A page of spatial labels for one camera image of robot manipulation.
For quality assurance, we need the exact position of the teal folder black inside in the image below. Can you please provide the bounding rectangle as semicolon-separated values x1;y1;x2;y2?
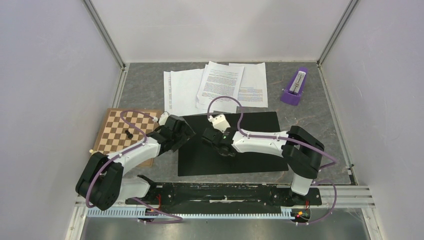
177;115;289;177

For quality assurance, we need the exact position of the printed paper sheet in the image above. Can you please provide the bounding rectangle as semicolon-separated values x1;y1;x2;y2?
228;62;268;108
195;61;245;113

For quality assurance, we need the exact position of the printed paper sheet top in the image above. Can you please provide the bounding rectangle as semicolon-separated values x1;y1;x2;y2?
195;61;245;113

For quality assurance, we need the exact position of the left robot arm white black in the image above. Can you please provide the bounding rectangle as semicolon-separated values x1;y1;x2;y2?
75;112;195;211

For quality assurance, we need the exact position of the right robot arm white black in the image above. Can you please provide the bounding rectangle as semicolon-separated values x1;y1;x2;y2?
201;125;325;204

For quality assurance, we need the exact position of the black chess piece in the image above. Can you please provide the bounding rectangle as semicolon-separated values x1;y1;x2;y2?
124;129;134;139

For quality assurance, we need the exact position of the wooden chessboard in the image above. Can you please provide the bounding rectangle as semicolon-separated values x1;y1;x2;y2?
93;108;163;155

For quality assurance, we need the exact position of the purple metronome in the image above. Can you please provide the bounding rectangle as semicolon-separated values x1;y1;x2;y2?
280;67;308;106

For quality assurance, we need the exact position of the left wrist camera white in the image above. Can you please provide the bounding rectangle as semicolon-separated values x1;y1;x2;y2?
153;111;170;126

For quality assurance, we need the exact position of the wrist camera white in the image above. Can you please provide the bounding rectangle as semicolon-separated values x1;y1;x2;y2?
153;111;170;126
208;113;231;133

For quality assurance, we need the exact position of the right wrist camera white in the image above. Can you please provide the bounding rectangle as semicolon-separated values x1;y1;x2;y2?
208;113;231;133

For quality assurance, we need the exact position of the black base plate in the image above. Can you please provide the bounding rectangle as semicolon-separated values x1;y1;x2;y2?
141;182;322;214

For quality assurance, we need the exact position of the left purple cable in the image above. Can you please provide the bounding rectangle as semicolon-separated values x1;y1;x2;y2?
85;109;184;225

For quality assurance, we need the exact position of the purple cable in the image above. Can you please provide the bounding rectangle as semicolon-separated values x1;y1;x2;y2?
206;96;339;226
85;109;184;225

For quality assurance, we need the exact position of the white toothed cable duct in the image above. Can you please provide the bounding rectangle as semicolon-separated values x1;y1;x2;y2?
86;206;295;220

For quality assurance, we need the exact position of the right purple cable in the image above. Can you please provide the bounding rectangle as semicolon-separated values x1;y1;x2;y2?
206;96;339;226

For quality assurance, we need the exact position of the aluminium frame rail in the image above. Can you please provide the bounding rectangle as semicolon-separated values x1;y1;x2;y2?
74;184;377;209

